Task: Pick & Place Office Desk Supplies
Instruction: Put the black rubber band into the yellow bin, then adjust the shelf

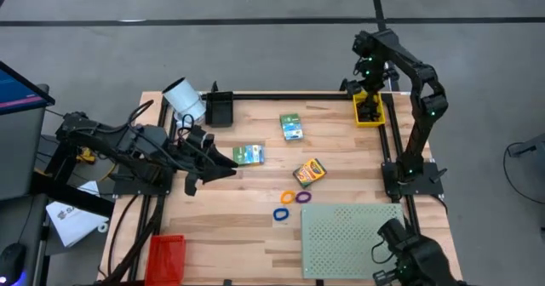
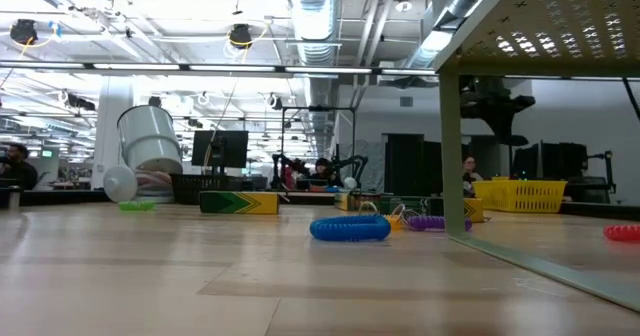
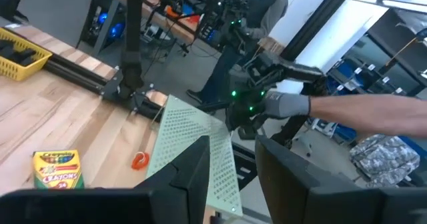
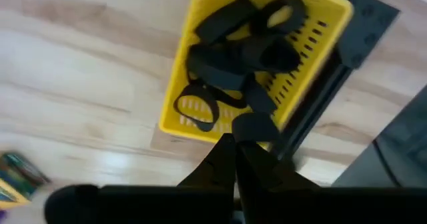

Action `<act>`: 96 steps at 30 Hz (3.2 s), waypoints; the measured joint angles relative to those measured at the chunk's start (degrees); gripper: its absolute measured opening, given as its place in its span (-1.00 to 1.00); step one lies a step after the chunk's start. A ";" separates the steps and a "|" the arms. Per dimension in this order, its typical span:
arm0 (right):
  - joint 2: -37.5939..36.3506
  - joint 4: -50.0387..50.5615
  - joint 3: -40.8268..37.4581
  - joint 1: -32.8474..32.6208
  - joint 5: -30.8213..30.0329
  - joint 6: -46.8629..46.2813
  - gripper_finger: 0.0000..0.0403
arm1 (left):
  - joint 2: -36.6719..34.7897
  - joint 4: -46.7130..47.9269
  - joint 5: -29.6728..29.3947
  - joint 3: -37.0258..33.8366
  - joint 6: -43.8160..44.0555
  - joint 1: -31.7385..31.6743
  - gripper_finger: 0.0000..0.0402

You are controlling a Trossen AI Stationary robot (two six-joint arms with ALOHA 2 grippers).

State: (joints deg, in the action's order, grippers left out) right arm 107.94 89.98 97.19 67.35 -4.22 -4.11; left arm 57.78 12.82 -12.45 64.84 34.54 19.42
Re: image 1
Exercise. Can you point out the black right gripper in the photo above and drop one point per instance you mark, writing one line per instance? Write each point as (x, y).
(366, 86)

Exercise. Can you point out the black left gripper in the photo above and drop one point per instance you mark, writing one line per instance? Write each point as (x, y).
(193, 150)

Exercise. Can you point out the black cylinder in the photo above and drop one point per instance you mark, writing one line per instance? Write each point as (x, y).
(374, 118)

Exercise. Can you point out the black block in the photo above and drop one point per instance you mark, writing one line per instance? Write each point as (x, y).
(363, 118)

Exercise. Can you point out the green cardboard box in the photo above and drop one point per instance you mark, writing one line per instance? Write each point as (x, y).
(249, 155)
(291, 127)

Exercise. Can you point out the yellow green crayon box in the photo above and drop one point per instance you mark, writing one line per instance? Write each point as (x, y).
(309, 173)

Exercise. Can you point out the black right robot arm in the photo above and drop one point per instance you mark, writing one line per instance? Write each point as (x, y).
(421, 77)

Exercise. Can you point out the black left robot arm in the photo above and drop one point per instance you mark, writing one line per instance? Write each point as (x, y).
(106, 137)

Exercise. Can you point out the yellow plastic bin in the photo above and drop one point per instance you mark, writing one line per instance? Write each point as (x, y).
(355, 116)

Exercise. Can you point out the black plastic bin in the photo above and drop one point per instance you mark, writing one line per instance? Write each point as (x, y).
(219, 111)

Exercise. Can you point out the white cylindrical bucket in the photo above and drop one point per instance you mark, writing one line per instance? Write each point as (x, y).
(185, 96)

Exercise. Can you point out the red plastic bin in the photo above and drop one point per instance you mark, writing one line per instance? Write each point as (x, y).
(166, 260)

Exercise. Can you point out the green perforated metal shelf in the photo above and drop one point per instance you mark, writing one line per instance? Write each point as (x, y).
(340, 243)

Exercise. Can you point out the black monitor stand beam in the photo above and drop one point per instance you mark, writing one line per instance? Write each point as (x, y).
(72, 194)

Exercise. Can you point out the white paper sheet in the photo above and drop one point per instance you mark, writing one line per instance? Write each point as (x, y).
(72, 222)

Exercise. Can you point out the computer monitor with blue screen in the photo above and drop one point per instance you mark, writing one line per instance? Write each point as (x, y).
(17, 94)

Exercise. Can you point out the black computer mouse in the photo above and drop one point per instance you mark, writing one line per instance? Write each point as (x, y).
(12, 262)

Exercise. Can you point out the black aluminium table frame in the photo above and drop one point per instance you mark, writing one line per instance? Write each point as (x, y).
(277, 96)

